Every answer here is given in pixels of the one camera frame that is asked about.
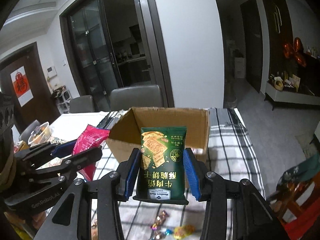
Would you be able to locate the black white plaid tablecloth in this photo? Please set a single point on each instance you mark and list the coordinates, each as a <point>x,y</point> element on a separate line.
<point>230,154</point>

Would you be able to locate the blue foil candy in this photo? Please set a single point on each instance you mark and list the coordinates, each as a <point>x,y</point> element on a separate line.
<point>161,234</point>

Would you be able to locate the purple foil candy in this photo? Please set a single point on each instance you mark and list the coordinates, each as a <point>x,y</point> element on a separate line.
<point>159,220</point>

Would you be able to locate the red gift bag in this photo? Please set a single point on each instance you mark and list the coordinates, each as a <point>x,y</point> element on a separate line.
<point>296,200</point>

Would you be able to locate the pink snack packet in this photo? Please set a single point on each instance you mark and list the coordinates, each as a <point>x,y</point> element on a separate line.
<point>89,138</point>

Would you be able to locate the grey chair left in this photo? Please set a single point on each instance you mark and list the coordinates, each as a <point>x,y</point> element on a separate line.
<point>82,104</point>

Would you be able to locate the white low tv cabinet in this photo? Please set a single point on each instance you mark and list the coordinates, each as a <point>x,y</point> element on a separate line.
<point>285,99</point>

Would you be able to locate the green cracker packet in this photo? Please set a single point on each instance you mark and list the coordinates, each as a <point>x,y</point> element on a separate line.
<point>161,177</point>

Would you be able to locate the dark glass sliding door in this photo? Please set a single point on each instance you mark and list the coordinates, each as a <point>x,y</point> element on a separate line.
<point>113,44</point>

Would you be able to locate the white shoe rack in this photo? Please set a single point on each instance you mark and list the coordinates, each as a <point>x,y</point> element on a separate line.
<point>62,98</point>

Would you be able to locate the yellow orange snack packet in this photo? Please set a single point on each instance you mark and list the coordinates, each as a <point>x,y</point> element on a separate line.
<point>181,232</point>

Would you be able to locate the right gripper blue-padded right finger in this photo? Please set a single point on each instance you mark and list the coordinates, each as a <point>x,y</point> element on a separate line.
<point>252,216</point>

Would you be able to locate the red foil balloon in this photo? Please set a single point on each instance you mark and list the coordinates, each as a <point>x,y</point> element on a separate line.
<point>294,51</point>

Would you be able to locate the clear fruit bowl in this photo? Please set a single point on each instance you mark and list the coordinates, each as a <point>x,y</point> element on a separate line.
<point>40,134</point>

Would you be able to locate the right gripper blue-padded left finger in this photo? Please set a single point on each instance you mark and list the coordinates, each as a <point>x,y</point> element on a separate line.
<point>70,218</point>

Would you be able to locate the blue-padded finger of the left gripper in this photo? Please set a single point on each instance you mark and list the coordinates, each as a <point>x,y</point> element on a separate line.
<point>35,174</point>
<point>43,153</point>

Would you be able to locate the wall intercom panel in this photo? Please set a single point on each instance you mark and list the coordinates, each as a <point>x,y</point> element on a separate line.
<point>51,72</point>

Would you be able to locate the grey chair near box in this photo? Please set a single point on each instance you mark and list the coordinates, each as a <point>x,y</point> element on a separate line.
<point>136,96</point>

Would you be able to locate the red fu door poster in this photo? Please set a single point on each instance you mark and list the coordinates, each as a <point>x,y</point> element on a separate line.
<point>21,86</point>

